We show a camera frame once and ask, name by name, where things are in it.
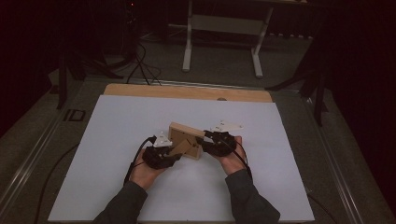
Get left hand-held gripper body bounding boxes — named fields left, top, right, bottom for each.
left=142, top=131, right=184, bottom=171

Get white metal stand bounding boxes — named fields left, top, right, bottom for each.
left=181, top=0, right=275, bottom=79

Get person's left hand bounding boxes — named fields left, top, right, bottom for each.
left=128, top=148, right=166, bottom=191

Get white table sheet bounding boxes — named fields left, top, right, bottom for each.
left=48, top=94, right=316, bottom=223

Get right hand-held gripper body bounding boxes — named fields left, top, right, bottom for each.
left=203, top=119, right=245, bottom=158

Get black floor cables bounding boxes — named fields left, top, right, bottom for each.
left=125, top=40, right=163, bottom=87

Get left hand-held gripper cable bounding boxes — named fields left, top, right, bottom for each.
left=122, top=135, right=158, bottom=188

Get thin black cable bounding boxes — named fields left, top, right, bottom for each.
left=33, top=143, right=80, bottom=224
left=306, top=192, right=338, bottom=224

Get metal floor rail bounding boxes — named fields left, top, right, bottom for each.
left=0, top=105, right=68, bottom=213
left=303, top=96, right=364, bottom=224

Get right hand-held gripper cable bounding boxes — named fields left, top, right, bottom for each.
left=218, top=137, right=253, bottom=180

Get black floor socket frame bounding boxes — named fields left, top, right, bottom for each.
left=63, top=108, right=87, bottom=122

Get black tripod stand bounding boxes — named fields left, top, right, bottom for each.
left=55, top=46, right=124, bottom=110
left=264, top=31, right=330, bottom=127

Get person's right hand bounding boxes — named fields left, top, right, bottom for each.
left=219, top=135, right=248, bottom=176

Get small wooden box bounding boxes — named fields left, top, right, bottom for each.
left=168, top=121, right=206, bottom=161

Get hand-held gripper cable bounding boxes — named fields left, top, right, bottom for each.
left=122, top=135, right=158, bottom=188
left=218, top=137, right=253, bottom=180

